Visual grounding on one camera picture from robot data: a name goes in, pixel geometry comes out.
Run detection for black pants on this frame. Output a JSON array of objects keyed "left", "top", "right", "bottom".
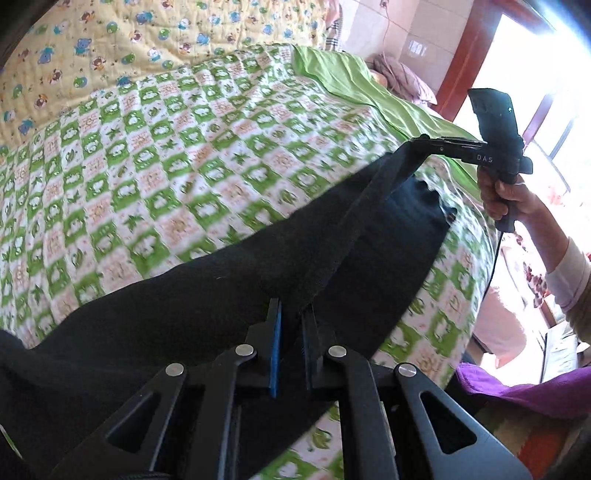
[{"left": 1, "top": 142, "right": 450, "bottom": 479}]

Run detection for right forearm in cream sleeve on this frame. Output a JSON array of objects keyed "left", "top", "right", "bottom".
[{"left": 522, "top": 199, "right": 590, "bottom": 343}]

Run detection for person's right hand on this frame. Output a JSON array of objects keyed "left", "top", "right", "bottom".
[{"left": 478, "top": 167, "right": 552, "bottom": 225}]

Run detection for pink crumpled cloth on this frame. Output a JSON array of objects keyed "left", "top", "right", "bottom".
[{"left": 366, "top": 53, "right": 437, "bottom": 106}]

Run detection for green pillow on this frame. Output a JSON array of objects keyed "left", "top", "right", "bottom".
[{"left": 286, "top": 46, "right": 474, "bottom": 183}]

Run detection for purple cloth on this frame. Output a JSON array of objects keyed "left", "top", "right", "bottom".
[{"left": 456, "top": 363, "right": 591, "bottom": 419}]

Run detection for green white checkered bedsheet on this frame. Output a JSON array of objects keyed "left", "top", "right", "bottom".
[{"left": 0, "top": 43, "right": 498, "bottom": 480}]

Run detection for yellow cartoon print quilt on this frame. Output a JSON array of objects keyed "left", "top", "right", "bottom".
[{"left": 1, "top": 1, "right": 338, "bottom": 152}]

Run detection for black cable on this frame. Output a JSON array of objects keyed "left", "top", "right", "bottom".
[{"left": 479, "top": 227, "right": 505, "bottom": 319}]

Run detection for red wooden door frame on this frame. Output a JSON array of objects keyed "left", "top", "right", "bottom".
[{"left": 435, "top": 0, "right": 553, "bottom": 121}]

